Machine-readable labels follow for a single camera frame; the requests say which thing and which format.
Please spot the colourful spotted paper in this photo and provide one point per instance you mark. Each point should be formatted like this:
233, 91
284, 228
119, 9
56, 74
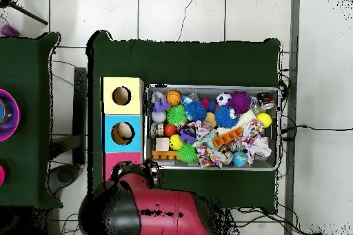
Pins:
208, 156
256, 141
202, 129

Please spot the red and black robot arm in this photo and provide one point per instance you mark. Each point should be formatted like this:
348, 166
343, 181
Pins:
165, 213

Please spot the wooden box with three holes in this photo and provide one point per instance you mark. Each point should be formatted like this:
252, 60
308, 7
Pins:
132, 108

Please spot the green puffer ball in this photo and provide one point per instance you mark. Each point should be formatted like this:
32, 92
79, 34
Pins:
176, 115

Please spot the lavender building block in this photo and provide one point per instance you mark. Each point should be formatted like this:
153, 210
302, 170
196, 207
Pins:
160, 106

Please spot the orange basketball toy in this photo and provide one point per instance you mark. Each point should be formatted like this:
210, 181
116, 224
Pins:
173, 97

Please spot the blue puffer ball with eye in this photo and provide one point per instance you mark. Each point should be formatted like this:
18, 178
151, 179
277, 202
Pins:
224, 117

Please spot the black and white soccer ball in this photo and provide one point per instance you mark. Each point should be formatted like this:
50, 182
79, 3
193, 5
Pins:
223, 98

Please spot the long orange building block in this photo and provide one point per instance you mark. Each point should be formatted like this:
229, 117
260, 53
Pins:
227, 137

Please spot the dark green table cloth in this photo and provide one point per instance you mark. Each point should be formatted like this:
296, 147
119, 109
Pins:
193, 64
27, 66

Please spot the purple spiky ball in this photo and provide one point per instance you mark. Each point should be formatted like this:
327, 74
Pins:
239, 102

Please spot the purple and pink bowl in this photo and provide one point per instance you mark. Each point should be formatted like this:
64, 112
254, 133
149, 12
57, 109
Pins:
13, 124

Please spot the black tripod leg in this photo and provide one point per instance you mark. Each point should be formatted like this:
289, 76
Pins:
27, 14

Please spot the small purple object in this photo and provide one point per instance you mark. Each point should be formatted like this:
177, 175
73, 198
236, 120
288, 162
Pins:
9, 31

